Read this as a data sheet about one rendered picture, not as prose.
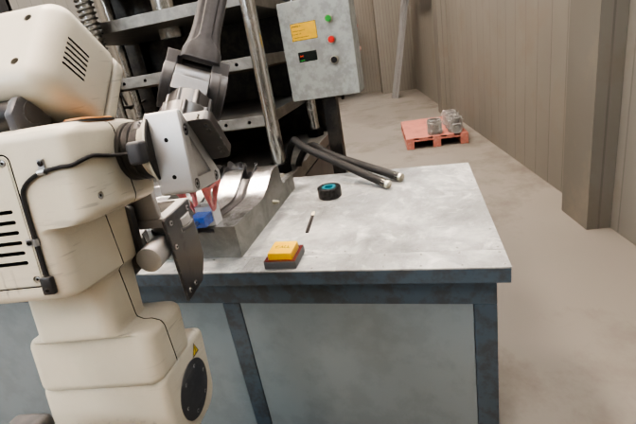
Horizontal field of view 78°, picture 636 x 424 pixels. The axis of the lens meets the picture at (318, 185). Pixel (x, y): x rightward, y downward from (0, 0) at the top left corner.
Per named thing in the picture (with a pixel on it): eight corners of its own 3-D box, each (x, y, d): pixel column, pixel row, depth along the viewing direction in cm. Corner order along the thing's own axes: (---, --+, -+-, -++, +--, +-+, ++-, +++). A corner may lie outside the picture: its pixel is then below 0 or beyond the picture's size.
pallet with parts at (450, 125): (473, 142, 447) (472, 115, 437) (407, 150, 457) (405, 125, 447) (450, 123, 550) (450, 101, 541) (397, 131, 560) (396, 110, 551)
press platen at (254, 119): (269, 125, 174) (267, 114, 172) (71, 150, 203) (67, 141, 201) (309, 99, 241) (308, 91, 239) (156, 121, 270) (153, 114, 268)
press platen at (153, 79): (256, 67, 166) (255, 55, 164) (52, 101, 195) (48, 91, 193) (302, 57, 233) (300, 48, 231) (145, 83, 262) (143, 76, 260)
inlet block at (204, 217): (197, 243, 92) (191, 222, 91) (179, 244, 94) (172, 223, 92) (222, 220, 104) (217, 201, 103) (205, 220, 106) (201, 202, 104)
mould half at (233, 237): (242, 257, 102) (230, 209, 97) (156, 259, 109) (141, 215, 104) (294, 187, 147) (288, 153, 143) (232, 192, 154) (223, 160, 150)
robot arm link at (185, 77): (167, 94, 58) (205, 102, 59) (179, 49, 63) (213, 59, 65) (163, 132, 65) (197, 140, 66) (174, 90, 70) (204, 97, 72)
